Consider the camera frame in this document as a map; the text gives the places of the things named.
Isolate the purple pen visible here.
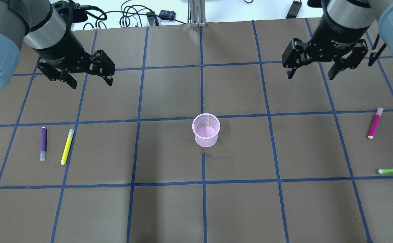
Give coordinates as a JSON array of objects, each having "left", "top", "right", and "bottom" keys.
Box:
[{"left": 39, "top": 127, "right": 47, "bottom": 162}]

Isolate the aluminium frame post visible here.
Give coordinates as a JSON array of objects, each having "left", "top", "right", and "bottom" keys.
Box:
[{"left": 188, "top": 0, "right": 207, "bottom": 28}]

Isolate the small dark blue device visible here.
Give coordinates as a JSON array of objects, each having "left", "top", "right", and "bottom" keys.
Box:
[{"left": 158, "top": 10, "right": 176, "bottom": 21}]

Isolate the pink mesh cup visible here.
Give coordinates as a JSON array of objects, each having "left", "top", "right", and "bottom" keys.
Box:
[{"left": 192, "top": 113, "right": 221, "bottom": 147}]

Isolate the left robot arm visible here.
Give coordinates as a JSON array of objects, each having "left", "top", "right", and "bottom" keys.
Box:
[{"left": 0, "top": 0, "right": 116, "bottom": 89}]

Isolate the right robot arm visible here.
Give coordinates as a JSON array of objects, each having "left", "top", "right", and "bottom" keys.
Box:
[{"left": 282, "top": 0, "right": 393, "bottom": 80}]

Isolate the pink pen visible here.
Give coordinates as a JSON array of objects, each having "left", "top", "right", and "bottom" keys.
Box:
[{"left": 367, "top": 107, "right": 384, "bottom": 139}]

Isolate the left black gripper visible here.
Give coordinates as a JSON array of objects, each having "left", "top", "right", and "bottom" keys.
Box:
[{"left": 35, "top": 27, "right": 116, "bottom": 89}]

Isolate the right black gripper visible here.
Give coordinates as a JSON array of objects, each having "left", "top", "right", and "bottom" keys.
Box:
[{"left": 281, "top": 17, "right": 369, "bottom": 80}]

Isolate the black cables bundle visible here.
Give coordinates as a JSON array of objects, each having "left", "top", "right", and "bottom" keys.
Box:
[{"left": 72, "top": 0, "right": 187, "bottom": 31}]

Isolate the black power adapter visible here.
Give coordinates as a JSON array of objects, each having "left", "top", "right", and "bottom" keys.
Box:
[{"left": 286, "top": 0, "right": 302, "bottom": 19}]

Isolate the yellow pen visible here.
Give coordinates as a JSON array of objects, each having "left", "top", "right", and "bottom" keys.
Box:
[{"left": 60, "top": 129, "right": 75, "bottom": 165}]

